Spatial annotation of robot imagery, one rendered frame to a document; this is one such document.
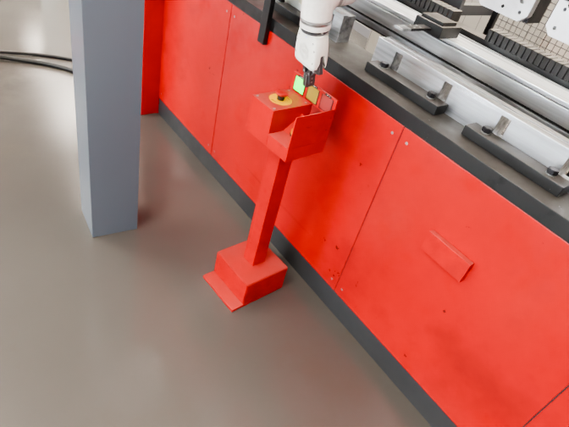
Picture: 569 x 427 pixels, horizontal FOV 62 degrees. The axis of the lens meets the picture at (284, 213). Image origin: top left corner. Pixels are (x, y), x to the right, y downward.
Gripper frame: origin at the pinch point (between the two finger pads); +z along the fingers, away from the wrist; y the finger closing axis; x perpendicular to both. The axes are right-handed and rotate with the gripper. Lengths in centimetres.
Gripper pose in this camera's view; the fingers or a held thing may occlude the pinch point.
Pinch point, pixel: (308, 79)
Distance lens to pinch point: 144.1
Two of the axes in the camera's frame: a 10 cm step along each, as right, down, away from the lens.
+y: 5.2, 6.4, -5.6
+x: 8.5, -3.4, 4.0
